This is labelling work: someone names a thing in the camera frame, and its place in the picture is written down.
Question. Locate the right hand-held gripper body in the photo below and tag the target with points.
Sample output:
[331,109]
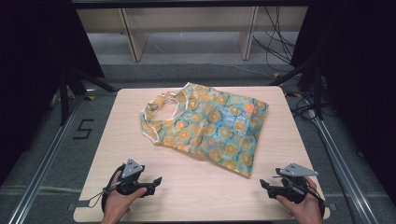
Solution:
[294,170]

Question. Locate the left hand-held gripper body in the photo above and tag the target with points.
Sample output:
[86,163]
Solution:
[130,169]

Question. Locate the teal orange-print shopping bag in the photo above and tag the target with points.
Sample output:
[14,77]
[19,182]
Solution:
[214,127]

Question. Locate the person's left hand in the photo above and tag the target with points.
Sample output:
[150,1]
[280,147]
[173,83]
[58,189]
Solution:
[116,203]

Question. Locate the person's right hand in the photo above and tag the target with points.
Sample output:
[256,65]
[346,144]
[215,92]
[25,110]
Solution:
[306,211]

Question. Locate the grey tape strip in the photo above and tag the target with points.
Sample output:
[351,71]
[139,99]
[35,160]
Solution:
[81,204]

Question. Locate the black metal stand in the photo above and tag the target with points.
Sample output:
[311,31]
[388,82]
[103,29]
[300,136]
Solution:
[317,93]
[64,99]

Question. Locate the yellow tape piece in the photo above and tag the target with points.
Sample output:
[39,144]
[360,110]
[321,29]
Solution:
[91,98]
[276,75]

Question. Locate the dark curtain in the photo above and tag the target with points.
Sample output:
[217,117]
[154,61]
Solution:
[34,62]
[361,77]

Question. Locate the aluminium floor rail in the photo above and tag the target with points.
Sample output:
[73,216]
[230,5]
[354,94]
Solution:
[342,168]
[46,158]

